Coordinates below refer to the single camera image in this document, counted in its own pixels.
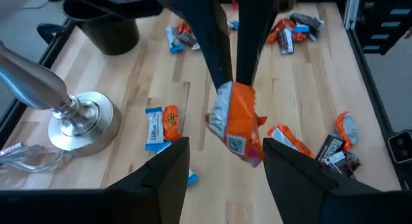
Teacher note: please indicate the black plastic bucket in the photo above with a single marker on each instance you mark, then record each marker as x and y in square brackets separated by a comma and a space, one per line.
[109, 37]

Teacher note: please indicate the silver aluminium bracket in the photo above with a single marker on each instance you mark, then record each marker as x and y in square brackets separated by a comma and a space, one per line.
[351, 8]

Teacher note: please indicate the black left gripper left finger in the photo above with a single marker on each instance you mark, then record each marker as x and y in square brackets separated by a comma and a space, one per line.
[145, 204]

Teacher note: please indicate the silver brown candy wrapper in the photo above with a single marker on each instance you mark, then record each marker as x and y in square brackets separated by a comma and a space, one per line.
[286, 42]

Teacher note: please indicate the black table-level camera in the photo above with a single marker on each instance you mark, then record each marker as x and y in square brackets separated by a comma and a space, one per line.
[400, 146]

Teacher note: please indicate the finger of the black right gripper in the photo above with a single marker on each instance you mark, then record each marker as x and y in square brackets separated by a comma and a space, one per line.
[202, 31]
[252, 31]

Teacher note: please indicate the red frame tag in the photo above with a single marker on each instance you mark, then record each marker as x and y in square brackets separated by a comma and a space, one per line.
[235, 4]

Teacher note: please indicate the white-shade silver table lamp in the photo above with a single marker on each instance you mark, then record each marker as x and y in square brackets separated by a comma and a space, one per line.
[32, 85]

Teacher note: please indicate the black equipment box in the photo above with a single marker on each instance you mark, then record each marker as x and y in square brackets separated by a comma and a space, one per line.
[380, 31]

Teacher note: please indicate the black frame hook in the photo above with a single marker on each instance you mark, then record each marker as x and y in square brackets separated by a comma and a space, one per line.
[48, 28]

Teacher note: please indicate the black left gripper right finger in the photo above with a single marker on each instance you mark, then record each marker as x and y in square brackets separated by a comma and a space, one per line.
[299, 201]

